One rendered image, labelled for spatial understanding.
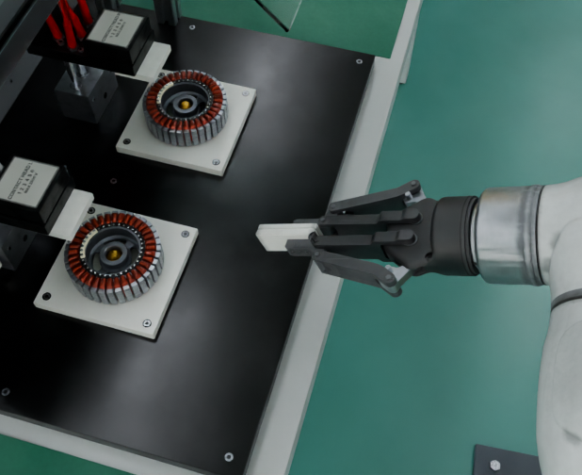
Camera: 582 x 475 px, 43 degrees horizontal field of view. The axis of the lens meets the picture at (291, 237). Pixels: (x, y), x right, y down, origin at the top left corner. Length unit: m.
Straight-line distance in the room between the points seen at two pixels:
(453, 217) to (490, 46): 1.67
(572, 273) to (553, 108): 1.60
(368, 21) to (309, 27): 0.09
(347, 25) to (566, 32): 1.32
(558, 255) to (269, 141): 0.50
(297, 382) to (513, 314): 1.01
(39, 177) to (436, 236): 0.42
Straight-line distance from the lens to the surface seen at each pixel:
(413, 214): 0.73
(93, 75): 1.06
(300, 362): 0.88
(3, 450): 0.90
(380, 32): 1.20
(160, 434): 0.84
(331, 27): 1.20
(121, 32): 0.97
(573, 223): 0.64
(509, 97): 2.21
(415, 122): 2.09
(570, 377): 0.58
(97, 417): 0.86
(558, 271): 0.64
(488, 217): 0.67
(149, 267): 0.87
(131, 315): 0.88
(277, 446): 0.85
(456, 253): 0.69
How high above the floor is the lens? 1.56
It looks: 58 degrees down
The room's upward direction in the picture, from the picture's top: straight up
